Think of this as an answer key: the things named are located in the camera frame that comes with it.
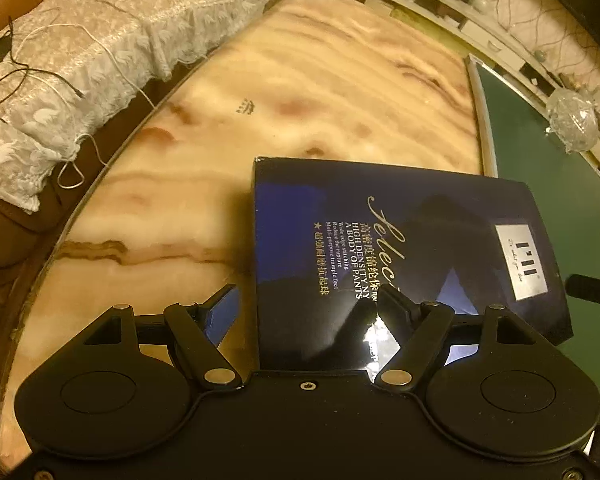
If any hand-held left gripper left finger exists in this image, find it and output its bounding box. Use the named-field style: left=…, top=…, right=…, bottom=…
left=82, top=284, right=243, bottom=392

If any dark blue box lid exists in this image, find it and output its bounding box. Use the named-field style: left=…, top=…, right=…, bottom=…
left=252, top=156, right=574, bottom=373

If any marble desktop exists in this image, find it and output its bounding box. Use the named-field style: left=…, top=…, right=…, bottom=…
left=0, top=0, right=496, bottom=441

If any green board with silver frame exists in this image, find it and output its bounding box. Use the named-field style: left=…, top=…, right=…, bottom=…
left=466, top=54, right=600, bottom=401

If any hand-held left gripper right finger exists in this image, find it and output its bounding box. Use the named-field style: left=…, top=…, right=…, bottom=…
left=372, top=284, right=536, bottom=392

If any black cable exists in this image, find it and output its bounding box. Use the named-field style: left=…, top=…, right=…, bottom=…
left=0, top=15, right=86, bottom=126

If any glass candy dish with lid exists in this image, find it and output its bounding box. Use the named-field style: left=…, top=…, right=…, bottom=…
left=545, top=85, right=600, bottom=155

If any white television cabinet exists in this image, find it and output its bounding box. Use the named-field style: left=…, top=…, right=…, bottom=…
left=375, top=0, right=600, bottom=126

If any white cable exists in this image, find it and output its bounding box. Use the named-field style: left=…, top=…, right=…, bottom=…
left=10, top=22, right=146, bottom=191

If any white lace sofa cover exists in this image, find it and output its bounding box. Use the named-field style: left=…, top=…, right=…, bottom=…
left=0, top=0, right=283, bottom=213

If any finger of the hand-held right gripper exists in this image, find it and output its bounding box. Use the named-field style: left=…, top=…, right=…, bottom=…
left=566, top=274, right=600, bottom=307

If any brown leather sofa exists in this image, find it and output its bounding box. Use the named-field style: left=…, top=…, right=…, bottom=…
left=0, top=0, right=216, bottom=281

